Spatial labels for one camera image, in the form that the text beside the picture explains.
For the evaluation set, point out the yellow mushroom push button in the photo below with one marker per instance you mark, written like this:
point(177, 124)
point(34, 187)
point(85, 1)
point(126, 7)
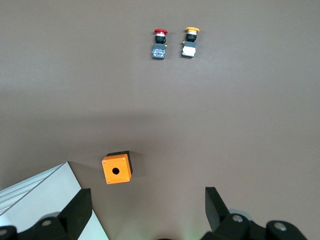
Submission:
point(189, 48)

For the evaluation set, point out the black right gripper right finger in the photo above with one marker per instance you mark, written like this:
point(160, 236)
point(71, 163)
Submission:
point(217, 215)

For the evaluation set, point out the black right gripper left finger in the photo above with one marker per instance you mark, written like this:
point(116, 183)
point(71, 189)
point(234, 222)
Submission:
point(75, 212)

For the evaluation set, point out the red mushroom push button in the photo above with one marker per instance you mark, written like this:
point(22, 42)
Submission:
point(158, 51)

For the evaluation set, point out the orange button enclosure box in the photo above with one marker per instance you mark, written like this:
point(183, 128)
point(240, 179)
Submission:
point(110, 166)

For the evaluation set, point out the white drawer cabinet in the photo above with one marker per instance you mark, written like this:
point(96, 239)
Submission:
point(50, 190)

